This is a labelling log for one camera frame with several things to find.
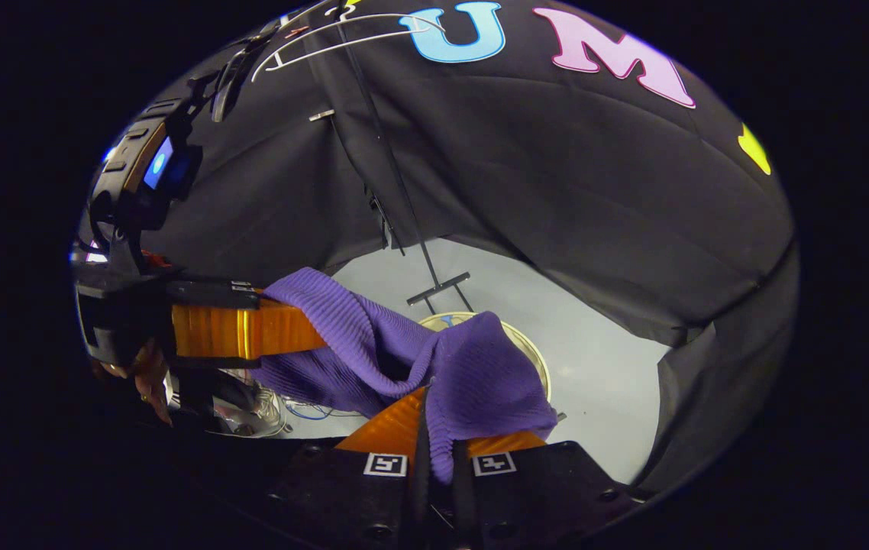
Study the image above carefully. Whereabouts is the purple ribbed knit jacket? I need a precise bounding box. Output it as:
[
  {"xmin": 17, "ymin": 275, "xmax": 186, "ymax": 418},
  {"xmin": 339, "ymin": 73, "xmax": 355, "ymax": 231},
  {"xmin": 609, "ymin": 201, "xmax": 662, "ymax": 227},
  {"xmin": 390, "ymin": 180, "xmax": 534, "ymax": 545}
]
[{"xmin": 251, "ymin": 267, "xmax": 559, "ymax": 486}]

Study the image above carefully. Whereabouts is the cream round laundry hamper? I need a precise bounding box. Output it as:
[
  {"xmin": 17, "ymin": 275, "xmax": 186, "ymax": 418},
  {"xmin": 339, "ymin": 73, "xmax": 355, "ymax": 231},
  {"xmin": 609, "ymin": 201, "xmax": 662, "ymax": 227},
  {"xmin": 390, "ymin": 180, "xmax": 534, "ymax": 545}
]
[{"xmin": 419, "ymin": 311, "xmax": 554, "ymax": 403}]

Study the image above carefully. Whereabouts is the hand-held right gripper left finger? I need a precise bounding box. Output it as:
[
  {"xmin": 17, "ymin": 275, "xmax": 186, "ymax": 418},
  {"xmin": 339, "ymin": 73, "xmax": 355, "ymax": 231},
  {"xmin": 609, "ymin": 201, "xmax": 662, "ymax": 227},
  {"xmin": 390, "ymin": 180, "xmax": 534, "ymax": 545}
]
[{"xmin": 263, "ymin": 386, "xmax": 430, "ymax": 550}]

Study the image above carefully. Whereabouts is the white plastic clothes hanger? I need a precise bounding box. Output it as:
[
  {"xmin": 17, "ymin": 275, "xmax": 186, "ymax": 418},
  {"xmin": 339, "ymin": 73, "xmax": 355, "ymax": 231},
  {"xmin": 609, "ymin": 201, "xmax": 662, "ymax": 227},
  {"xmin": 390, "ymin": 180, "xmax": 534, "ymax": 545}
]
[{"xmin": 251, "ymin": 4, "xmax": 447, "ymax": 83}]

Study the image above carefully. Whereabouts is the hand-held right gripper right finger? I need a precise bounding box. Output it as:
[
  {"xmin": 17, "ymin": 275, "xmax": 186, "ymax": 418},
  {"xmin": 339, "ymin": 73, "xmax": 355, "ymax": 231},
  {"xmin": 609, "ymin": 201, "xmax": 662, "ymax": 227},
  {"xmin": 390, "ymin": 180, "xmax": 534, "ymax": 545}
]
[{"xmin": 451, "ymin": 430, "xmax": 640, "ymax": 550}]

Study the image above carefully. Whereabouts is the bundle of thin cables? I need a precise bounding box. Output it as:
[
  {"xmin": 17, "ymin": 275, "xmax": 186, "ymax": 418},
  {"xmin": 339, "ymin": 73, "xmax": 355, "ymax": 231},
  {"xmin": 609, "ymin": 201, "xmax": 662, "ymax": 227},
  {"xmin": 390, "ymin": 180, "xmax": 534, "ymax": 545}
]
[{"xmin": 217, "ymin": 370, "xmax": 363, "ymax": 439}]

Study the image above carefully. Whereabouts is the black backdrop cloth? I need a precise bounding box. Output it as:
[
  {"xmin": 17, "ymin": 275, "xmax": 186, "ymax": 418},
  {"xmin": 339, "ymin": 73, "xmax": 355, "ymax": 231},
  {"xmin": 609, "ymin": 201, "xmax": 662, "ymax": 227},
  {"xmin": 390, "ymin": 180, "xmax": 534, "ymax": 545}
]
[{"xmin": 99, "ymin": 0, "xmax": 800, "ymax": 490}]

